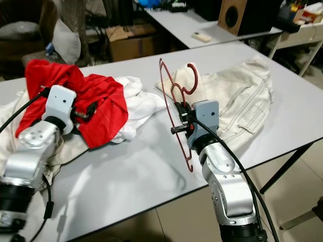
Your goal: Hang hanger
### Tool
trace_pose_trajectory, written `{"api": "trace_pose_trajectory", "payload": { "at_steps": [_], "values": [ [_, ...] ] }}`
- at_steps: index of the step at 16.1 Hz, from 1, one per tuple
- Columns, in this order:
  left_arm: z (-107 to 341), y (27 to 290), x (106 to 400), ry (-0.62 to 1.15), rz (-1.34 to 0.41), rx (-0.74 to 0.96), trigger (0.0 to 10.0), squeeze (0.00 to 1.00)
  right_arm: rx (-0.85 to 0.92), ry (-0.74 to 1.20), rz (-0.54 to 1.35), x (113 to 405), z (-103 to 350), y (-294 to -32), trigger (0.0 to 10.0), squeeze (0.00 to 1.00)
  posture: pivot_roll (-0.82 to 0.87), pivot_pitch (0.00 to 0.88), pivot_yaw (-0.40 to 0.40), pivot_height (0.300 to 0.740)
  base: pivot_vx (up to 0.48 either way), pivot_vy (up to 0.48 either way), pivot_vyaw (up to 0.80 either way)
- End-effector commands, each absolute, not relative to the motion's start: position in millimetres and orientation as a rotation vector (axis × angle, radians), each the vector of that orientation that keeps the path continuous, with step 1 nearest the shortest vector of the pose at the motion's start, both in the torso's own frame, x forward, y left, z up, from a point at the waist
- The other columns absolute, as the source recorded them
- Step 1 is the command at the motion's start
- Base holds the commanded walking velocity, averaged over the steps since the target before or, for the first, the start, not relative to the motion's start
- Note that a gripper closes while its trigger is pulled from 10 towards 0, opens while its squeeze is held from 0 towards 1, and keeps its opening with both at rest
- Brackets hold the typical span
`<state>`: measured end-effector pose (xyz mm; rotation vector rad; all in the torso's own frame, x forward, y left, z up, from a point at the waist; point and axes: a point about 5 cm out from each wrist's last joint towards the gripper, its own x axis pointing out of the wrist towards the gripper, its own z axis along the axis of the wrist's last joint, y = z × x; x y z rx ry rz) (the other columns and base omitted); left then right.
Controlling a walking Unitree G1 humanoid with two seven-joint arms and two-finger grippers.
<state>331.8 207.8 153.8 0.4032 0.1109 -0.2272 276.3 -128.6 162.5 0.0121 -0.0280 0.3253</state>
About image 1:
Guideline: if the dark red plastic hanger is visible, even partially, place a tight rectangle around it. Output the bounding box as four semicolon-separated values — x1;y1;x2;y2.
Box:
157;57;199;173

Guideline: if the red shirt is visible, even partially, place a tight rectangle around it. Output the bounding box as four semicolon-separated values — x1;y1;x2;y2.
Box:
14;58;130;150

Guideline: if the white crumpled T-shirt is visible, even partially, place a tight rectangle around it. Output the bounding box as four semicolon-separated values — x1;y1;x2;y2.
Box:
120;76;157;144

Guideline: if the cream denim jacket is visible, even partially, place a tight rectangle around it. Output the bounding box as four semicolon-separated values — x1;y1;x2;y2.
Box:
154;55;274;152

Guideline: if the white stuffed bag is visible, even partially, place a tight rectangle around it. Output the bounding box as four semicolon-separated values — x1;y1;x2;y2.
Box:
53;19;83;64

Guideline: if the brown cardboard box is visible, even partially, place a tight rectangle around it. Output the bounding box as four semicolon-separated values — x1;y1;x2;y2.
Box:
106;25;155;63

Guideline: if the white remote control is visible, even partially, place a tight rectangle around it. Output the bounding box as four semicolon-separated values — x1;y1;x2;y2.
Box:
191;31;212;43

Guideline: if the dark wicker chair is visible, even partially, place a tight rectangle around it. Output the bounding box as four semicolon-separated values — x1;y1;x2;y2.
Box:
0;0;56;79

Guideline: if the white desk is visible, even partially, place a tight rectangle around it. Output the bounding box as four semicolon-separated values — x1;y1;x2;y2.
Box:
144;6;283;50

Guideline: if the grey curtain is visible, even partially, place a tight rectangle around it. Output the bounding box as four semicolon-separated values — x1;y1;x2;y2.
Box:
63;0;94;66

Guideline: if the grey seat cushion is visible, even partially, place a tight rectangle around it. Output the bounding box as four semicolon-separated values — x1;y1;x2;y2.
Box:
0;21;42;41

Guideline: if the black table leg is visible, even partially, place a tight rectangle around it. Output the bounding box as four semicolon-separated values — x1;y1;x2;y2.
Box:
259;141;314;195

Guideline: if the wooden loudspeaker box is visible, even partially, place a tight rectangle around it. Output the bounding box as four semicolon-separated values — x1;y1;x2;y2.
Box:
218;0;271;36

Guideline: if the black desk device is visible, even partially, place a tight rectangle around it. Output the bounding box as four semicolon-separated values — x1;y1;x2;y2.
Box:
277;4;306;34

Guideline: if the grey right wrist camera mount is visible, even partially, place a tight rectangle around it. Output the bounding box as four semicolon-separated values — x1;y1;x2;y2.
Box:
186;99;221;150

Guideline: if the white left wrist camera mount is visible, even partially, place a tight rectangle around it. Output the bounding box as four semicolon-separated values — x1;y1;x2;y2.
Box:
41;84;78;133

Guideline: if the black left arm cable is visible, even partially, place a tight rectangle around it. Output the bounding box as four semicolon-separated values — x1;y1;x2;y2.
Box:
0;87;51;134

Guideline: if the short black arm cable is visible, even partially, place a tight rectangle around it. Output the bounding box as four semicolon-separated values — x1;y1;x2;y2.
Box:
30;175;55;241

